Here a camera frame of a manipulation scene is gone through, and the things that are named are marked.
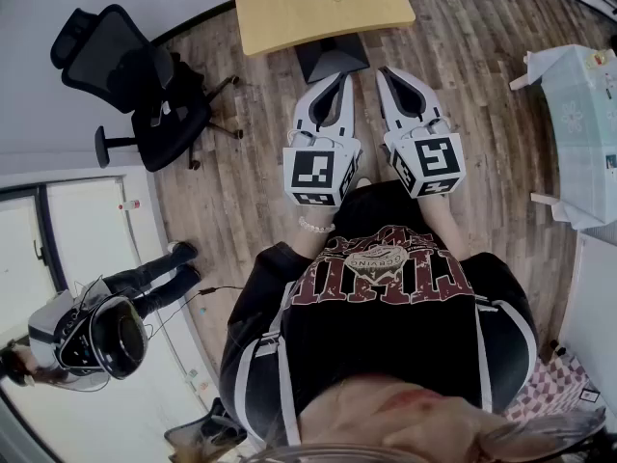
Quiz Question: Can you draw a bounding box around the black floor cable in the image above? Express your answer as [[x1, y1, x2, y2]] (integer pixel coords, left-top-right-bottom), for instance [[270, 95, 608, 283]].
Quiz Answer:
[[144, 285, 245, 341]]

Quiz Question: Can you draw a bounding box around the person's left forearm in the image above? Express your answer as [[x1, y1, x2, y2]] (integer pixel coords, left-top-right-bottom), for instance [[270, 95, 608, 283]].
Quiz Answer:
[[288, 201, 338, 260]]

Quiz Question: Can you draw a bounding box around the wooden table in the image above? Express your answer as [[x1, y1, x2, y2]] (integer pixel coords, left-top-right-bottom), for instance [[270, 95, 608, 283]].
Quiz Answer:
[[230, 0, 416, 58]]

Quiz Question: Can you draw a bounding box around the pink checkered mat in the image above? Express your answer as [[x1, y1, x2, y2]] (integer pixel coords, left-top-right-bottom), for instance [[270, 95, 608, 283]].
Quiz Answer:
[[505, 354, 604, 423]]

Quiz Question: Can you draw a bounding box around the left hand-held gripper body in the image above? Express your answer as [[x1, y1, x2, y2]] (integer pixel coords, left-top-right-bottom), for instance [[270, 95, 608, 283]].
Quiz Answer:
[[282, 127, 362, 208]]

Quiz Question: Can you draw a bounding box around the beaded bracelet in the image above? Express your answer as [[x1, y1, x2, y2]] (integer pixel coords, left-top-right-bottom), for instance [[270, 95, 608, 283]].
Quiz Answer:
[[297, 215, 337, 234]]

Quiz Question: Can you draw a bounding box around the person's right forearm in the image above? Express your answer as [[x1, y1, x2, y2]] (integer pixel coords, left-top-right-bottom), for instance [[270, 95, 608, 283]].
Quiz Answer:
[[416, 193, 471, 262]]

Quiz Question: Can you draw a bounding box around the pale green cloth covered table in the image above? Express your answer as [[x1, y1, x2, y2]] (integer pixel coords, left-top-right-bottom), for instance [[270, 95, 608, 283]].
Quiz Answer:
[[509, 43, 617, 231]]

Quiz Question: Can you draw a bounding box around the white cabinet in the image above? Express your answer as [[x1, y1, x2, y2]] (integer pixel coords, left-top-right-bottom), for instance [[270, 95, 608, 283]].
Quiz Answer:
[[558, 231, 617, 404]]

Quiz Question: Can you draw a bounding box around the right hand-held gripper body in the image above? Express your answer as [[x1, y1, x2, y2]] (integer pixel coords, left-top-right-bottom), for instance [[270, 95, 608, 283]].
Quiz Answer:
[[385, 119, 468, 200]]

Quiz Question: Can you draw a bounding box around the small yellow red packet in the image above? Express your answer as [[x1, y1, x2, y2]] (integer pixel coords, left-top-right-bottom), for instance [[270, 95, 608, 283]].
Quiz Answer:
[[585, 48, 617, 71]]

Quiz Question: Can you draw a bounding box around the black printed t-shirt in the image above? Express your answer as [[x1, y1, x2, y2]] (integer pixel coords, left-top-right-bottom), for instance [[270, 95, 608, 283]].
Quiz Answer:
[[219, 178, 541, 446]]

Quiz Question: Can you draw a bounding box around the person's face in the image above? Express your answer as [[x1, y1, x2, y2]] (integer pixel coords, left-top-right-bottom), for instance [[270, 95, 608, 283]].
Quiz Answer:
[[296, 376, 512, 463]]

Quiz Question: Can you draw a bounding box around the black table base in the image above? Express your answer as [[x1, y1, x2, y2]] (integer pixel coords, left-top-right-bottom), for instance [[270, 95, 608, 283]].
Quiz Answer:
[[293, 32, 371, 85]]

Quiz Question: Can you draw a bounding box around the grey shoulder strap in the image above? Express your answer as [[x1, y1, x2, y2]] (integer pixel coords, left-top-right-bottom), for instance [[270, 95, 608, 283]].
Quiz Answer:
[[255, 281, 303, 446], [474, 296, 496, 414]]

